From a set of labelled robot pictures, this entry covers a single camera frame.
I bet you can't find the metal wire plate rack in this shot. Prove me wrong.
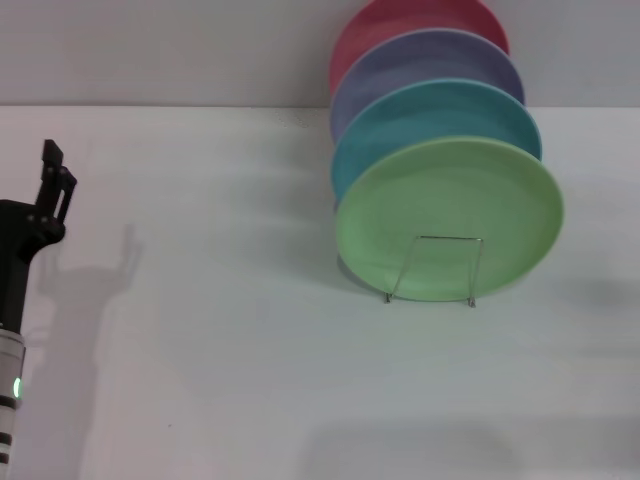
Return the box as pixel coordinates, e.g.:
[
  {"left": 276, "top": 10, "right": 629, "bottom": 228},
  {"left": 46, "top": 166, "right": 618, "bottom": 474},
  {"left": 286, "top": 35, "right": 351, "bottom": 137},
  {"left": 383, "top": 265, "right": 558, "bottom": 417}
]
[{"left": 383, "top": 234, "right": 484, "bottom": 307}]

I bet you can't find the purple plate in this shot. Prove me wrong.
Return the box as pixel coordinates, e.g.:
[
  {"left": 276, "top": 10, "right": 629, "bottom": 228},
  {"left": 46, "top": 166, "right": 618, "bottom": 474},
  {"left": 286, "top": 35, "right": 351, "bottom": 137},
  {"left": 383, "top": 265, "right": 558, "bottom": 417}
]
[{"left": 329, "top": 28, "right": 526, "bottom": 146}]

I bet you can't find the green plate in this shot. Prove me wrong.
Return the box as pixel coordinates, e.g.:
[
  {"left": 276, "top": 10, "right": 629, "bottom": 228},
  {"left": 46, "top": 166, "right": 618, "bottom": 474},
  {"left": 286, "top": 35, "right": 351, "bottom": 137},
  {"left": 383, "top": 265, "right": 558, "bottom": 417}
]
[{"left": 334, "top": 135, "right": 566, "bottom": 303}]

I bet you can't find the light blue plate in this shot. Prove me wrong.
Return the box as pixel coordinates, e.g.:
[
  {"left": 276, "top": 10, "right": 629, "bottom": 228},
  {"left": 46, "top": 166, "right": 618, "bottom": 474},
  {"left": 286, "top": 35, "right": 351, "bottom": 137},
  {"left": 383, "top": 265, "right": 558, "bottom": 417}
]
[{"left": 330, "top": 78, "right": 544, "bottom": 204}]

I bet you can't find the red plate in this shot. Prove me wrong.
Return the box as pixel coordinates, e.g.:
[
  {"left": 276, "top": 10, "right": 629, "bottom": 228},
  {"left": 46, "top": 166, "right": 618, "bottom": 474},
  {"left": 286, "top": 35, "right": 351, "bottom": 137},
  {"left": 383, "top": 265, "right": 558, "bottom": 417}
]
[{"left": 328, "top": 0, "right": 511, "bottom": 96}]

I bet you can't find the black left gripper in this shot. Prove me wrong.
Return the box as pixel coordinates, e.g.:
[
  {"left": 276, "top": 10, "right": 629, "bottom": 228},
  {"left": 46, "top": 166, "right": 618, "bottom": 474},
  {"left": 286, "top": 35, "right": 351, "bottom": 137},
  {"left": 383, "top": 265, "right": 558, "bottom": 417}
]
[{"left": 0, "top": 139, "right": 79, "bottom": 334}]

